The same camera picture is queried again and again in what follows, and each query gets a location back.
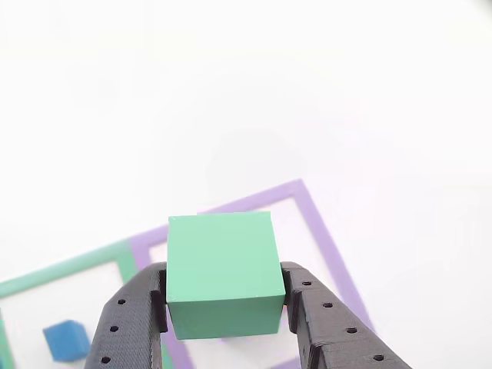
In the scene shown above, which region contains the small blue cube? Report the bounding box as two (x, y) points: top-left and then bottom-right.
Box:
(42, 319), (90, 362)

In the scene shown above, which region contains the green cube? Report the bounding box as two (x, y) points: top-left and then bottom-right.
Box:
(165, 211), (286, 341)

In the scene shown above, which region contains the green square frame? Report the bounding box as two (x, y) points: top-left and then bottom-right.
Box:
(0, 240), (174, 369)

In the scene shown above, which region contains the purple square frame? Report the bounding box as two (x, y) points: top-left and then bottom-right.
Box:
(128, 178), (376, 369)

